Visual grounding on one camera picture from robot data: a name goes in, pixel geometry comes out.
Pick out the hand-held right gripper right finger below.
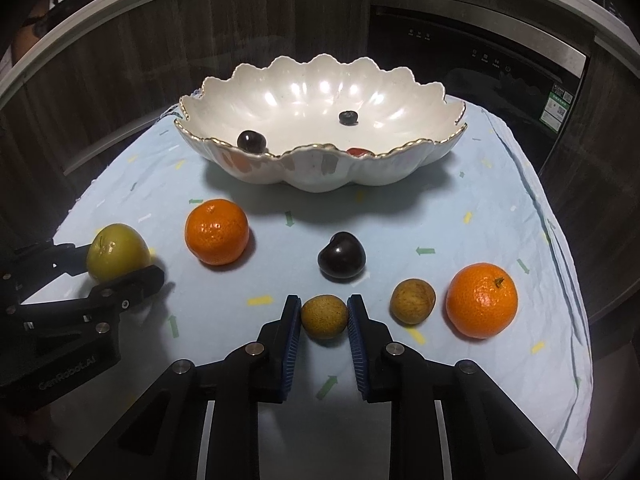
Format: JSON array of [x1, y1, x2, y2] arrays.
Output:
[[347, 294, 581, 480]]

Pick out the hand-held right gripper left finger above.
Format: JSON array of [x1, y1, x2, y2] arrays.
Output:
[[82, 295, 303, 480]]

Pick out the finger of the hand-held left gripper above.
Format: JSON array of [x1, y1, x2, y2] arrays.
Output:
[[15, 266, 166, 333], [0, 242, 91, 306]]

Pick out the green round fruit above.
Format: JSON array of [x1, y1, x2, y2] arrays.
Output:
[[86, 223, 152, 283]]

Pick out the brown longan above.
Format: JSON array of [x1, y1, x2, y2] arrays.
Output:
[[301, 295, 349, 340], [390, 278, 437, 325]]

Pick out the dark cherry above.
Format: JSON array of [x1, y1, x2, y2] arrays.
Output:
[[237, 130, 267, 153], [317, 232, 366, 282]]

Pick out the small mandarin orange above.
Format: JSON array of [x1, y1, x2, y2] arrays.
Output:
[[185, 199, 250, 266]]

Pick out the large mandarin orange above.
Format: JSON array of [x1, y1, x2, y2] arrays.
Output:
[[445, 263, 518, 340]]

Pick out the white scalloped bowl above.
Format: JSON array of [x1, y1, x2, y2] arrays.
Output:
[[173, 54, 468, 193]]

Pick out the light blue patterned tablecloth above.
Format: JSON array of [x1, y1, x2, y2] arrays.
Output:
[[50, 90, 596, 480]]

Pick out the dark wood kitchen cabinet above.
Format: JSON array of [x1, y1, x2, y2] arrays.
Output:
[[537, 35, 640, 321], [0, 0, 373, 221]]

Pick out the black wok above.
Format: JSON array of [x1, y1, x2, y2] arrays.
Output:
[[47, 0, 111, 21]]

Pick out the black built-in dishwasher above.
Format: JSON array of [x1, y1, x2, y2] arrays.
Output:
[[370, 5, 588, 171]]

